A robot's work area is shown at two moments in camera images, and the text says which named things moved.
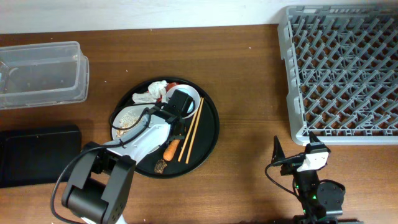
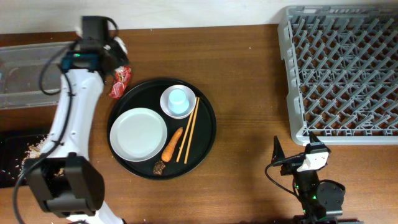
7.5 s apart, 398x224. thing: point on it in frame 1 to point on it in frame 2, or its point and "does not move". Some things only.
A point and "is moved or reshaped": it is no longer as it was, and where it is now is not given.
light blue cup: x=193 y=105 is moved or reshaped
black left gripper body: x=182 y=134 to x=122 y=56
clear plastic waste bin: x=40 y=74 does not move
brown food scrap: x=159 y=167 does not move
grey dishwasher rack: x=341 y=63 does not move
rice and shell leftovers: x=127 y=120 to x=33 y=152
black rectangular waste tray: x=37 y=155 does not move
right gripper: x=278 y=154 does not move
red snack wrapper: x=168 y=86 to x=121 y=78
